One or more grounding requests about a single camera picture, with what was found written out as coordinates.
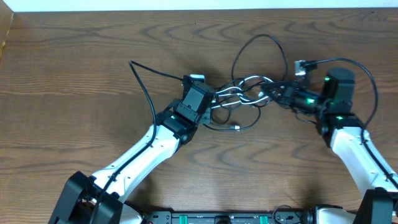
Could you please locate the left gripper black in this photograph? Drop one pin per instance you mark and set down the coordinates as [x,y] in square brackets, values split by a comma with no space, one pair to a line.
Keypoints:
[206,113]

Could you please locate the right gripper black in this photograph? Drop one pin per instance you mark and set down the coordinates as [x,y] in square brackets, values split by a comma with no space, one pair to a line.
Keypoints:
[288,94]

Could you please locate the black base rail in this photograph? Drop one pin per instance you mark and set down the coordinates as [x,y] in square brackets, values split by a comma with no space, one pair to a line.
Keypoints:
[282,216]

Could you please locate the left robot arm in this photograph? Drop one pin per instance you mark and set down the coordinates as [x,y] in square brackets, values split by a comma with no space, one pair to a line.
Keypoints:
[101,197]

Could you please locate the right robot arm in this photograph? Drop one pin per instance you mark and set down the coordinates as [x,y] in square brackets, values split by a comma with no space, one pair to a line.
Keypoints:
[347,136]

